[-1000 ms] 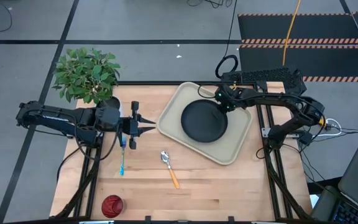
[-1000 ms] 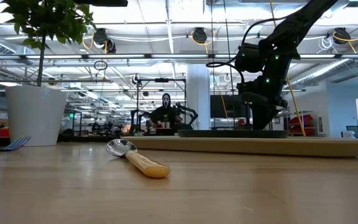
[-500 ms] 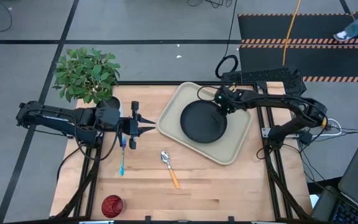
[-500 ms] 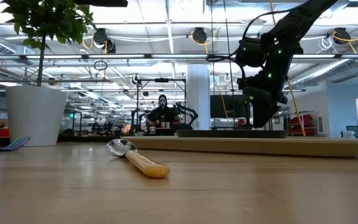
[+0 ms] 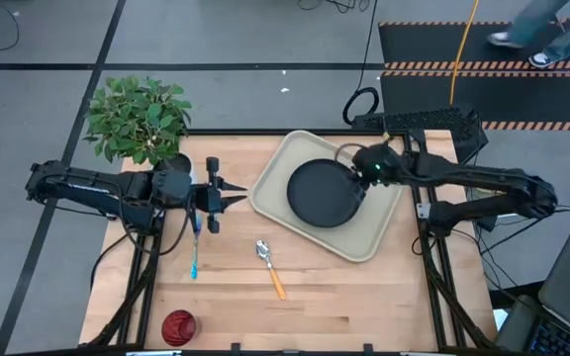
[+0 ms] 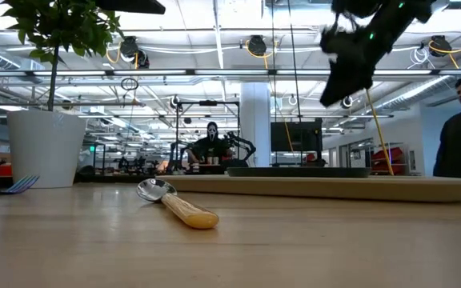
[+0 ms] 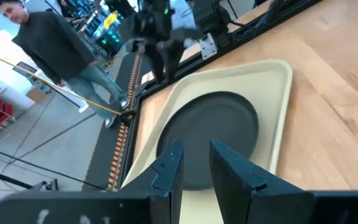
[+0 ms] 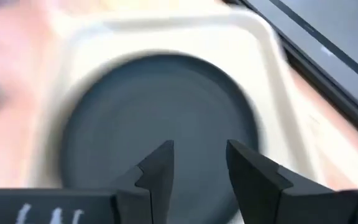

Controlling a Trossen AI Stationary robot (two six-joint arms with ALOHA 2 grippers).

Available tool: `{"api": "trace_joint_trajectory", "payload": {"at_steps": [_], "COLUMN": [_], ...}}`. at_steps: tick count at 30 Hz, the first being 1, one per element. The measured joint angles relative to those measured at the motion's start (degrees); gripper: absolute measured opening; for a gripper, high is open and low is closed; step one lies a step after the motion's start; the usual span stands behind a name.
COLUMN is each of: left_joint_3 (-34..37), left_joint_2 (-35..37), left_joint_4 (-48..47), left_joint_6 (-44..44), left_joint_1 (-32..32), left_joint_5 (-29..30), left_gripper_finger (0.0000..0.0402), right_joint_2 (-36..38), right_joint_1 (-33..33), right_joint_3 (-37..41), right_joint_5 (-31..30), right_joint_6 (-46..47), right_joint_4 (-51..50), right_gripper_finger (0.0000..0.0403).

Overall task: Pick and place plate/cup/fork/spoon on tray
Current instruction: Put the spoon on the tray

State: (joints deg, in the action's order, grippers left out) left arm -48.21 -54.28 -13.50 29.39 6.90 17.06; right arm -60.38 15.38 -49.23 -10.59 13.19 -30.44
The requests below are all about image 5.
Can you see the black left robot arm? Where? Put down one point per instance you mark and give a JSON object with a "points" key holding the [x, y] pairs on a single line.
{"points": [[92, 190]]}

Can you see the grey rounded case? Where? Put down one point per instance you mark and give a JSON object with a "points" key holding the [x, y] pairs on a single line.
{"points": [[515, 324]]}

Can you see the green leafy plant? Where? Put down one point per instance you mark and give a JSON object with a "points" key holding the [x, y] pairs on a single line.
{"points": [[136, 118]]}

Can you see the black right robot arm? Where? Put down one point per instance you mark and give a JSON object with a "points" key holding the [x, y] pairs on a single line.
{"points": [[488, 179]]}

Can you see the white plant pot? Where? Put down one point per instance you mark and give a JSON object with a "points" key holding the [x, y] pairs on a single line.
{"points": [[183, 162]]}

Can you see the black backlit keyboard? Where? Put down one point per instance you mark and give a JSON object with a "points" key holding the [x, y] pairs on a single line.
{"points": [[557, 341]]}

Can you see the person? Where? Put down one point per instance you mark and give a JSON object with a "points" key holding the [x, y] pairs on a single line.
{"points": [[532, 25]]}

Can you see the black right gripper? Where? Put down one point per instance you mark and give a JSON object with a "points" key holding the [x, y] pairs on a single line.
{"points": [[379, 165]]}

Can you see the beige plastic tray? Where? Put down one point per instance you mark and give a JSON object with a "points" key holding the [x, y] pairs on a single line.
{"points": [[275, 188]]}

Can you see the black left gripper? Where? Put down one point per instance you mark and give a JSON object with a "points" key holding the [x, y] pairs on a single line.
{"points": [[213, 200]]}

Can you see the red ribbed cup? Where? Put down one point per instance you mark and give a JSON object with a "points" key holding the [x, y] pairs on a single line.
{"points": [[179, 328]]}

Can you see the black round plate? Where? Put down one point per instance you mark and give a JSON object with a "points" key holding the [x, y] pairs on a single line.
{"points": [[322, 195]]}

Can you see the black metal table frame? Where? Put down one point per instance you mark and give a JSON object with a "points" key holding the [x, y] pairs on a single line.
{"points": [[290, 132]]}

